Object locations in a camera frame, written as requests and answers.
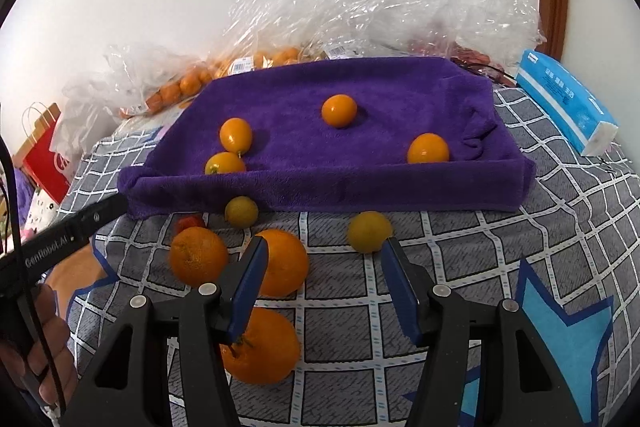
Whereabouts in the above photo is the red paper shopping bag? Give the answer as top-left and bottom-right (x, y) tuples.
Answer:
(13, 102), (70, 204)

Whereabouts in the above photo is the grey checkered star blanket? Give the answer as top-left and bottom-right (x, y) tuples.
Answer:
(48, 89), (639, 426)

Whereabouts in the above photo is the large orange mandarin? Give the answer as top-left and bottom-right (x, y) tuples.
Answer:
(220, 307), (300, 386)
(168, 227), (229, 287)
(257, 229), (309, 298)

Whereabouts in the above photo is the small red tomato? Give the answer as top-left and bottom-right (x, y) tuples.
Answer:
(175, 215), (205, 235)

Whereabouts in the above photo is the larger green-yellow fruit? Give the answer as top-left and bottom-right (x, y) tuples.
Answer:
(347, 211), (393, 254)

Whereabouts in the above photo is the oval orange kumquat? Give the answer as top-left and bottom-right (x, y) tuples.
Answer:
(219, 117), (253, 156)

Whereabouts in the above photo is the person's left hand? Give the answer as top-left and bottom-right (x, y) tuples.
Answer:
(1, 284), (78, 405)

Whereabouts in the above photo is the crumpled clear plastic bag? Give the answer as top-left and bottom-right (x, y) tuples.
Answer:
(221, 0), (544, 68)

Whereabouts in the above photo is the purple fleece towel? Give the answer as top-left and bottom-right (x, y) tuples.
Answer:
(118, 57), (536, 219)

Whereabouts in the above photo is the small round orange kumquat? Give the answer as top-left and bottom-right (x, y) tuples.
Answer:
(407, 133), (450, 164)

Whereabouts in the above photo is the plastic bag of kumquats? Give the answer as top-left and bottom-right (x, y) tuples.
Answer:
(63, 44), (303, 119)

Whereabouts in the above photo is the blue tissue pack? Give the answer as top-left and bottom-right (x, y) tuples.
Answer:
(516, 49), (618, 157)

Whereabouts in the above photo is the small green-yellow fruit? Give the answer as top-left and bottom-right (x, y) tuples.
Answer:
(224, 196), (259, 229)

